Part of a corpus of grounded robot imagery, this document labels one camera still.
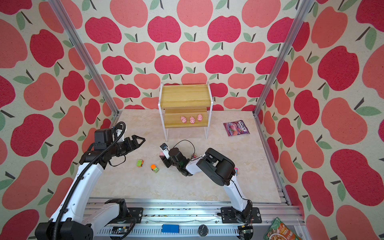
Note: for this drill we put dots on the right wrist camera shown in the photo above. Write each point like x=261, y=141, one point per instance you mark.
x=165, y=150

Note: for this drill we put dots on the round black knob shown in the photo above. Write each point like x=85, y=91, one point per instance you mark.
x=203, y=230

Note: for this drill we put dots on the pink square toy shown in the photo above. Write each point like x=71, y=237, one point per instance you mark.
x=183, y=119

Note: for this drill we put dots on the orange green toy truck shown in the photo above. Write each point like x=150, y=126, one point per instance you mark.
x=154, y=168

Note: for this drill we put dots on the left aluminium frame post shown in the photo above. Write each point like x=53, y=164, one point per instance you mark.
x=71, y=31

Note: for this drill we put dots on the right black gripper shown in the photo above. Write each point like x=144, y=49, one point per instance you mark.
x=163, y=160

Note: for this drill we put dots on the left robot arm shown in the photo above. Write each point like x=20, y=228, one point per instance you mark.
x=68, y=222

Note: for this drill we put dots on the green snack packet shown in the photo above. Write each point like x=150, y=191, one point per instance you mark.
x=279, y=231

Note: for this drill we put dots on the purple candy bag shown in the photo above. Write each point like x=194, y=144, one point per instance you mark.
x=236, y=128

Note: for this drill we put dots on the pink pig toy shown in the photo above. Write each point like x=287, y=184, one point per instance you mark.
x=200, y=117
x=192, y=120

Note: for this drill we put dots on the blue tape block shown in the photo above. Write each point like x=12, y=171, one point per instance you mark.
x=170, y=229

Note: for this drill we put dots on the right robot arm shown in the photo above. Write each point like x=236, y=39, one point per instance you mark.
x=220, y=169

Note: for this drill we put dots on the green toy car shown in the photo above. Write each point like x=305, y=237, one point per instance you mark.
x=140, y=163

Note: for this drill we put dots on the aluminium frame post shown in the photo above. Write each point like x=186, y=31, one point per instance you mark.
x=286, y=47
x=71, y=31

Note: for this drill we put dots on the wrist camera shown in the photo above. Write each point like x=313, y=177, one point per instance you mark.
x=103, y=136
x=165, y=150

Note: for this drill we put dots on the wooden two-tier shelf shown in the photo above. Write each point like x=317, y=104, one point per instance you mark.
x=188, y=101

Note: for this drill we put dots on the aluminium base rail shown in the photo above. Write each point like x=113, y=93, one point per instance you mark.
x=189, y=215

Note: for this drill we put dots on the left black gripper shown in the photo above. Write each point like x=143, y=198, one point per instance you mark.
x=135, y=144

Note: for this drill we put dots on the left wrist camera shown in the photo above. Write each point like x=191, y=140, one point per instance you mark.
x=103, y=136

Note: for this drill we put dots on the right aluminium frame post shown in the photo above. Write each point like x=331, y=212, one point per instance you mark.
x=286, y=47

